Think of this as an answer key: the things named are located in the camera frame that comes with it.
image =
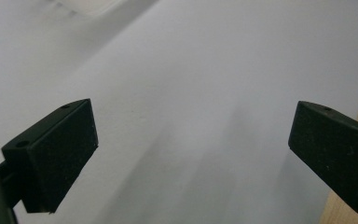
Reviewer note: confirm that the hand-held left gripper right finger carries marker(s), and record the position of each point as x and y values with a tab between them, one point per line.
335	152

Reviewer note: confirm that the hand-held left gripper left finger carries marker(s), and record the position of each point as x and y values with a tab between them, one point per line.
52	158

